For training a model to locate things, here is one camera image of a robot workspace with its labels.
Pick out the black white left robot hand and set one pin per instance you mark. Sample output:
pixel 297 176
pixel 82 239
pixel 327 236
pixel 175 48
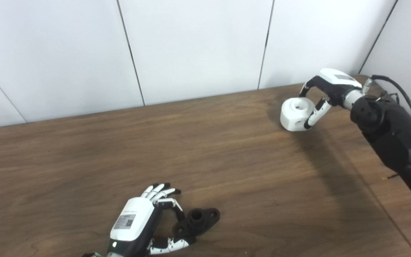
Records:
pixel 130 221

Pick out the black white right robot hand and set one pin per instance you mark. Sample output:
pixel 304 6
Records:
pixel 337 84

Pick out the round white piece with holes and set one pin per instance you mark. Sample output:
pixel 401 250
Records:
pixel 294 116

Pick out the black flanged holder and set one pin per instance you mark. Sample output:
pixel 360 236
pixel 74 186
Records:
pixel 202 221

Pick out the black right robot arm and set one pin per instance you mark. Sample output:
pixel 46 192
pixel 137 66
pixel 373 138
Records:
pixel 394 139

